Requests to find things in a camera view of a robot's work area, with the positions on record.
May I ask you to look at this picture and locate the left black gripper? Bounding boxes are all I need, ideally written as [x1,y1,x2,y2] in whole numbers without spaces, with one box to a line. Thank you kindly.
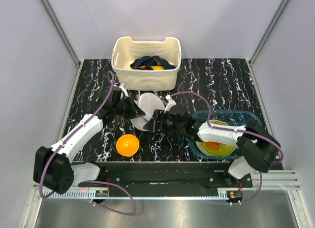
[113,94,145,120]

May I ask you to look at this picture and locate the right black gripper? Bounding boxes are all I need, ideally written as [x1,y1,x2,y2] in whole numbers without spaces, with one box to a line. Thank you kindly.
[143,109,185,133]

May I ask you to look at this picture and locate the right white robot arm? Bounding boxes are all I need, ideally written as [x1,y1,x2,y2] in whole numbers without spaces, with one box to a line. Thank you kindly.
[143,110,284,187]

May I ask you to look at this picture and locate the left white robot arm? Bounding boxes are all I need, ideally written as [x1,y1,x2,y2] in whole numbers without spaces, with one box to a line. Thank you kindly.
[33,87,145,195]

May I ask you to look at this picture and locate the cream perforated laundry basket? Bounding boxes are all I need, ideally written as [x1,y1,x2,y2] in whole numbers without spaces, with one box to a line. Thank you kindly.
[111,36,182,91]

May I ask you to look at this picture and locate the orange plastic bowl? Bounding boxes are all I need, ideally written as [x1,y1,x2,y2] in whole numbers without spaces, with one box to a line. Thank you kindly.
[116,134,140,157]

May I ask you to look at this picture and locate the white plate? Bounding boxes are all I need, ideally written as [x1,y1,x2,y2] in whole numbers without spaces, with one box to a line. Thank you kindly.
[195,141,204,154]

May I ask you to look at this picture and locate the navy and yellow clothes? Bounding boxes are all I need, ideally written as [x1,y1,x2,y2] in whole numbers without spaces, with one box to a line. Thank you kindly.
[130,56,176,70]

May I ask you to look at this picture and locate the orange plastic cup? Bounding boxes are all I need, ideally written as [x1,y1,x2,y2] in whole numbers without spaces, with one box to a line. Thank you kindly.
[205,142,221,150]

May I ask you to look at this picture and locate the yellow-green dotted plate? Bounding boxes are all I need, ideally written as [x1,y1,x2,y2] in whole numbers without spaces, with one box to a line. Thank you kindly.
[199,119,235,156]

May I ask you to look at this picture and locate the teal transparent plastic bin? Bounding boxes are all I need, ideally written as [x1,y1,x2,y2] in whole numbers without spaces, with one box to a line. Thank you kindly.
[189,110,263,161]

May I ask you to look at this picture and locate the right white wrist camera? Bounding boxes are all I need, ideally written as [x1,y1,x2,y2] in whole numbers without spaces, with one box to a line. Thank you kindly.
[164,95,177,113]

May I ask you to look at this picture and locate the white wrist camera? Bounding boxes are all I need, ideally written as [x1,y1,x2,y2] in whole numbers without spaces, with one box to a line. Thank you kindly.
[164,95,177,113]
[119,83,129,98]

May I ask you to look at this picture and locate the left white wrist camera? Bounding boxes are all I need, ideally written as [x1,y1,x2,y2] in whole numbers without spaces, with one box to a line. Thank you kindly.
[119,83,129,98]

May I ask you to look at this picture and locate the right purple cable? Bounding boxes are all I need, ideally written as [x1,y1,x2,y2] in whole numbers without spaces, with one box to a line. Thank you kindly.
[169,91,285,206]

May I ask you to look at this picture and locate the purple cable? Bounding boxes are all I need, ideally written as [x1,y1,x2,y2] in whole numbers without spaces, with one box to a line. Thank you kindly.
[38,70,137,216]
[169,91,285,206]

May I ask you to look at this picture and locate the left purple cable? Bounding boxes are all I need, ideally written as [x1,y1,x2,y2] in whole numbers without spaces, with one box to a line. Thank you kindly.
[38,70,137,216]

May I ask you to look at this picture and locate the left aluminium frame post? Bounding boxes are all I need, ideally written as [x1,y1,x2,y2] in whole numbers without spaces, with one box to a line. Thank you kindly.
[35,0,83,68]

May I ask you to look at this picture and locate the aluminium frame post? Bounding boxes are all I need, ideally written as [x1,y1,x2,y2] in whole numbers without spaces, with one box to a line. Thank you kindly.
[248,0,296,66]
[35,0,83,68]

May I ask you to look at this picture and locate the right aluminium frame post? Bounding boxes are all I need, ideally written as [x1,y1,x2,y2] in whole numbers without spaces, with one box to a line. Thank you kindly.
[248,0,296,66]

